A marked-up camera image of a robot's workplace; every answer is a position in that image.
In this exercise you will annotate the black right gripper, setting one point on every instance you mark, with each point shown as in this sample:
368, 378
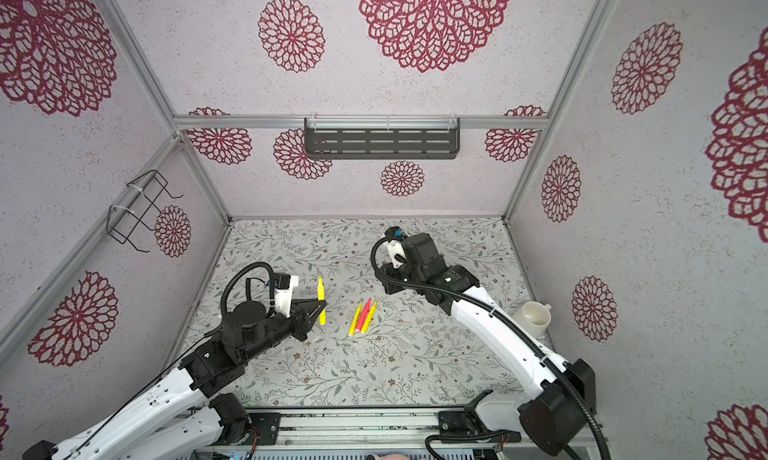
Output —
388, 271

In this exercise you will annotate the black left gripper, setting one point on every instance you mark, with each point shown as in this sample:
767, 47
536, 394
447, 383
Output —
300, 315

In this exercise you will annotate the yellow highlighter pen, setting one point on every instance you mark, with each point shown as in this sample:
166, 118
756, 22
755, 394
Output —
321, 296

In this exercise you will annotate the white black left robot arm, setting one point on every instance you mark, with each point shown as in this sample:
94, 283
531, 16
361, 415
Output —
187, 408

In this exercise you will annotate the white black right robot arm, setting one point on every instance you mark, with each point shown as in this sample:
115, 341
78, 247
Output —
558, 397

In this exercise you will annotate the pink highlighter pen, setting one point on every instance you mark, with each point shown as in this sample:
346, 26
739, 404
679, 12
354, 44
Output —
366, 307

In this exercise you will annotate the yellow highlighter left of pile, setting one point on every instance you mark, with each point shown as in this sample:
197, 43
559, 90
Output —
355, 320

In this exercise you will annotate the yellow highlighter of pile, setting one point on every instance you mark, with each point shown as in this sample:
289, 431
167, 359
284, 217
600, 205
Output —
355, 320
369, 317

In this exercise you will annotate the yellow highlighter right of pile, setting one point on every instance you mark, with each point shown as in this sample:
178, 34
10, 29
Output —
369, 317

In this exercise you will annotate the white mug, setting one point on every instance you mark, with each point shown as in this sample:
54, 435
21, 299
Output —
534, 318

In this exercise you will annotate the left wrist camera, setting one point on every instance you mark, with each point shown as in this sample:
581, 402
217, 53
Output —
281, 300

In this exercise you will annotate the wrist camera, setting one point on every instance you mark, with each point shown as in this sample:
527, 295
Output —
281, 300
395, 236

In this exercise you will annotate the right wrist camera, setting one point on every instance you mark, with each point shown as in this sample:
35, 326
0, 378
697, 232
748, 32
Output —
395, 236

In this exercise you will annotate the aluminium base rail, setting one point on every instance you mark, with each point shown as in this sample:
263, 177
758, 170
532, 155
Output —
365, 431

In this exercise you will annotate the dark grey wall shelf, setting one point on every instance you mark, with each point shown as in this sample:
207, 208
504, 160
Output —
382, 139

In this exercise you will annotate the black wire wall basket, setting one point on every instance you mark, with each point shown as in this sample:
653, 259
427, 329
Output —
124, 219

